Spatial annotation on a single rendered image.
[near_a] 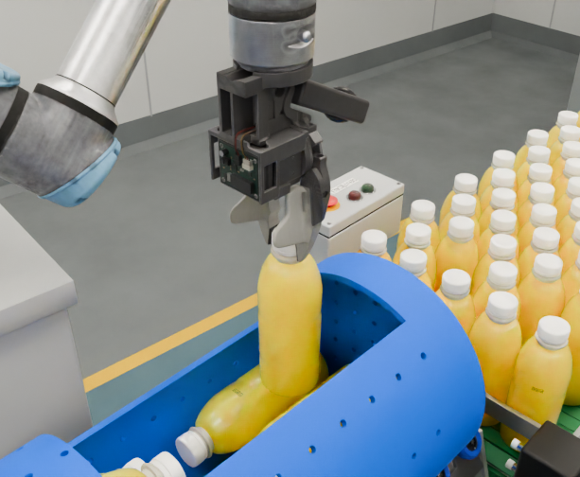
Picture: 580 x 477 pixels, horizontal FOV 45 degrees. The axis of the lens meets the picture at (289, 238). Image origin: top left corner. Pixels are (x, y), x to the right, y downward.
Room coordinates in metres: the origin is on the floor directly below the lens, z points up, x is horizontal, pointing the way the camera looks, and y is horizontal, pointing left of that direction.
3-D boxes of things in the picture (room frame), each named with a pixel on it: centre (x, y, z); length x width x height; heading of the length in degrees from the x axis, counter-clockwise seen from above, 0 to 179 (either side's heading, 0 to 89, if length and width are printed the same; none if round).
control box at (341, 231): (1.05, -0.10, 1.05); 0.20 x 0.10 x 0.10; 136
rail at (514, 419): (0.76, -0.22, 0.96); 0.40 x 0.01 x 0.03; 46
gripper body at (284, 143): (0.60, 0.02, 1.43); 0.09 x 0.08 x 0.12; 136
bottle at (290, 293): (0.62, 0.00, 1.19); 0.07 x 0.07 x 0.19
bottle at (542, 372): (0.69, -0.34, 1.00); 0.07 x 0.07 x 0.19
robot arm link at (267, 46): (0.60, 0.01, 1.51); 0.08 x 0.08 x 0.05
